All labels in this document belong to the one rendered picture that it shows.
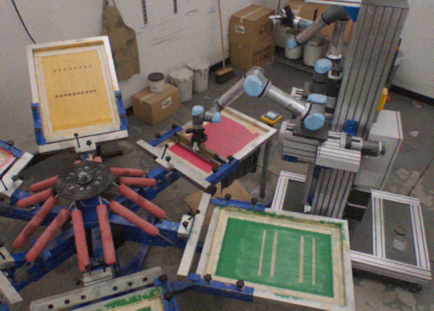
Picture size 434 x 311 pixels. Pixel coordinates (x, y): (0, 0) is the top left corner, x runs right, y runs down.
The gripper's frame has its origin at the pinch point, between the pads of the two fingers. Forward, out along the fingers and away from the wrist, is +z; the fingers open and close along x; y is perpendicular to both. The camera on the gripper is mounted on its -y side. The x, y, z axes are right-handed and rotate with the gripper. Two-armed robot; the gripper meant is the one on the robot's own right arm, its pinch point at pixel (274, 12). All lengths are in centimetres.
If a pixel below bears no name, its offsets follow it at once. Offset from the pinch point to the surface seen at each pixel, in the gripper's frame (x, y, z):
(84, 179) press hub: -193, 9, -21
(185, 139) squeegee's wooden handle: -114, 48, -7
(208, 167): -119, 57, -33
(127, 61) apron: -39, 88, 177
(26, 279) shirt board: -243, 43, -22
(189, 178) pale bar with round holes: -139, 46, -37
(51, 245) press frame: -225, 36, -20
